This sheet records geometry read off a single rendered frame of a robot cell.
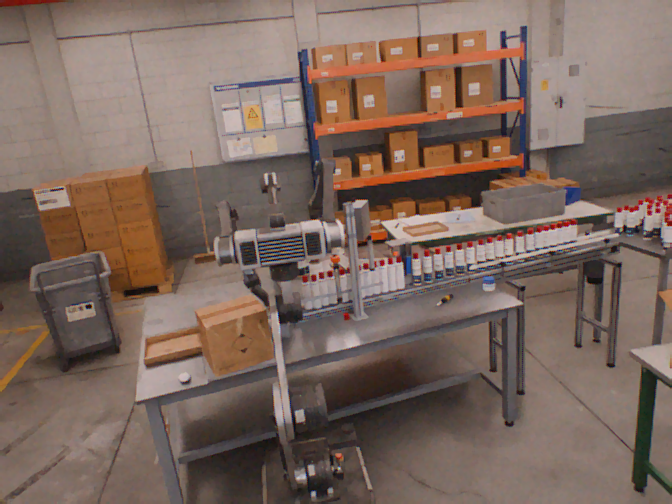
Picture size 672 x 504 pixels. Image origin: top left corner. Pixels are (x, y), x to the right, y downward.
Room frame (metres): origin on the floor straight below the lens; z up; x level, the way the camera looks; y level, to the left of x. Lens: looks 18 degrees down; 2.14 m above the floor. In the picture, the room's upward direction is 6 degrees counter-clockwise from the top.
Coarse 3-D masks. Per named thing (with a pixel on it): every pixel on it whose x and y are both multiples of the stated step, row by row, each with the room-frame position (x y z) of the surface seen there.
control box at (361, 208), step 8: (360, 200) 2.90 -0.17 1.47; (360, 208) 2.74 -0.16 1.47; (368, 208) 2.88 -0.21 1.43; (360, 216) 2.74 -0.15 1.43; (368, 216) 2.87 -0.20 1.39; (360, 224) 2.74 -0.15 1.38; (368, 224) 2.86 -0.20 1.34; (360, 232) 2.74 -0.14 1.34; (368, 232) 2.84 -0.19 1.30; (360, 240) 2.74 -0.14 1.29
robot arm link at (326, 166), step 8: (320, 160) 2.73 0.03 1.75; (328, 160) 2.73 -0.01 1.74; (320, 168) 2.75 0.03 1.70; (328, 168) 2.68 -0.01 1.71; (328, 176) 2.65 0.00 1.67; (328, 184) 2.63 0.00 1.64; (328, 192) 2.61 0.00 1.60; (328, 200) 2.58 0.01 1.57; (328, 208) 2.56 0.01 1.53; (328, 216) 2.54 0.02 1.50
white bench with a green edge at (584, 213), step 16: (480, 208) 4.92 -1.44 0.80; (576, 208) 4.55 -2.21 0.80; (592, 208) 4.50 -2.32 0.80; (384, 224) 4.73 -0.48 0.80; (400, 224) 4.67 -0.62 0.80; (448, 224) 4.50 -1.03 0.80; (464, 224) 4.45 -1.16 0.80; (480, 224) 4.39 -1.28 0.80; (496, 224) 4.34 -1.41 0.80; (512, 224) 4.29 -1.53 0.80; (528, 224) 4.24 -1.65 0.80; (544, 224) 4.25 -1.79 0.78; (576, 224) 4.33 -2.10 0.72; (416, 240) 4.14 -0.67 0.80; (432, 240) 4.13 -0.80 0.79; (448, 240) 4.20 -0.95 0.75; (464, 240) 4.21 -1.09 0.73; (544, 272) 4.63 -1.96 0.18; (560, 272) 4.98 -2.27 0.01
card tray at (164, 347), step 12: (156, 336) 2.71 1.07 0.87; (168, 336) 2.73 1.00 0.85; (180, 336) 2.75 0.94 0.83; (192, 336) 2.73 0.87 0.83; (144, 348) 2.57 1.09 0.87; (156, 348) 2.63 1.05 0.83; (168, 348) 2.61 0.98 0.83; (180, 348) 2.59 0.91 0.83; (192, 348) 2.52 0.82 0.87; (144, 360) 2.45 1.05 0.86; (156, 360) 2.47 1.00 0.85
